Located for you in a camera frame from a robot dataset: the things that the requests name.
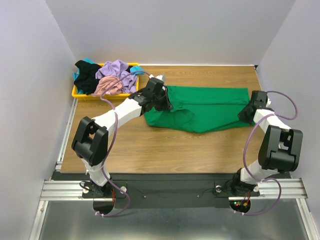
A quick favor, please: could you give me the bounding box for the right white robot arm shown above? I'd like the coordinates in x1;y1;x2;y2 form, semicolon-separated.
230;90;303;195

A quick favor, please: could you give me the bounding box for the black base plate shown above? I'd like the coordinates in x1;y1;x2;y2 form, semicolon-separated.
51;172;282;215

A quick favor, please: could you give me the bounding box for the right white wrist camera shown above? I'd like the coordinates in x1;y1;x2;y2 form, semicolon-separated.
265;98;271;108

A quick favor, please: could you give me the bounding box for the lavender t-shirt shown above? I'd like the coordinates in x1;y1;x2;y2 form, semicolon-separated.
95;60;138;94

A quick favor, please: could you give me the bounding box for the yellow plastic bin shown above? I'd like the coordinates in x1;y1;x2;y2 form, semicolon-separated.
71;62;140;101

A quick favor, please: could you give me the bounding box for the black t-shirt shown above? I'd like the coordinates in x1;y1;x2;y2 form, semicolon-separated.
74;60;101;95

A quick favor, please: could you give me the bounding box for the green t-shirt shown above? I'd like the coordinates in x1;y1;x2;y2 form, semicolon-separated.
144;85;250;133

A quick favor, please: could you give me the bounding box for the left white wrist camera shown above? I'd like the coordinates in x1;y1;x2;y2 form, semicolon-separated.
148;74;166;82

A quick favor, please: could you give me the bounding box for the pink t-shirt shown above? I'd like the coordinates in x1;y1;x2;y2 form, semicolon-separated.
91;76;123;97

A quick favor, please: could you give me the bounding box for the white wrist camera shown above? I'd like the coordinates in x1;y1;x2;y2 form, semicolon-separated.
148;74;166;82
265;98;271;108

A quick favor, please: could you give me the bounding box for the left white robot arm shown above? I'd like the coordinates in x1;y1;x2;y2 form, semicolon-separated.
71;75;173;197

